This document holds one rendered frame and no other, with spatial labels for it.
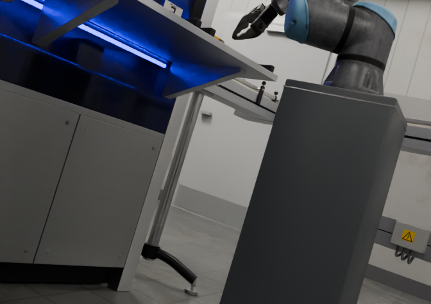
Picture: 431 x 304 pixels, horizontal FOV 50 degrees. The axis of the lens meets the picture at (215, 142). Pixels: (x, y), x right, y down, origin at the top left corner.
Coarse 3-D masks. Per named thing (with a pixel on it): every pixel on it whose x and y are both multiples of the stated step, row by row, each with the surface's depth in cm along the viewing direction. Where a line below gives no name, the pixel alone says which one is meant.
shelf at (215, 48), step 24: (120, 0) 110; (144, 0) 107; (96, 24) 143; (120, 24) 134; (144, 24) 126; (168, 24) 118; (192, 24) 119; (144, 48) 157; (168, 48) 146; (192, 48) 136; (216, 48) 128; (264, 72) 142
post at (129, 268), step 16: (208, 0) 174; (208, 16) 175; (176, 112) 172; (176, 128) 174; (160, 160) 171; (160, 176) 172; (144, 208) 170; (144, 224) 171; (144, 240) 173; (128, 256) 169; (112, 272) 172; (128, 272) 170; (112, 288) 170; (128, 288) 171
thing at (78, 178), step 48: (0, 96) 127; (48, 96) 136; (0, 144) 129; (48, 144) 139; (96, 144) 151; (144, 144) 165; (0, 192) 132; (48, 192) 142; (96, 192) 154; (144, 192) 168; (0, 240) 134; (48, 240) 145; (96, 240) 157
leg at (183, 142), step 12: (192, 96) 200; (192, 108) 199; (192, 120) 199; (192, 132) 200; (180, 144) 198; (180, 156) 198; (180, 168) 199; (168, 180) 198; (168, 192) 197; (168, 204) 197; (156, 216) 197; (156, 228) 196; (156, 240) 196
